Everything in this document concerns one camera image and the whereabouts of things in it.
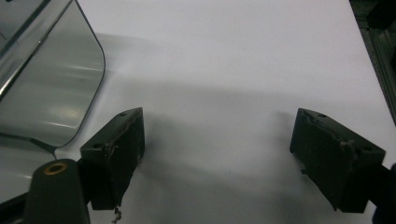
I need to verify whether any aluminium rail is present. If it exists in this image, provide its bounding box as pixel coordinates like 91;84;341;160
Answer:
348;0;396;126

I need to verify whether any clear grey divided storage box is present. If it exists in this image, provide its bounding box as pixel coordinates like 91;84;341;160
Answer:
0;0;106;204

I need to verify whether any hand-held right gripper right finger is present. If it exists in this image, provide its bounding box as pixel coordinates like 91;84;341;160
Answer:
289;107;387;215

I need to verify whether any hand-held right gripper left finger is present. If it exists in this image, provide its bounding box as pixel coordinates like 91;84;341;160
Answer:
79;106;147;211

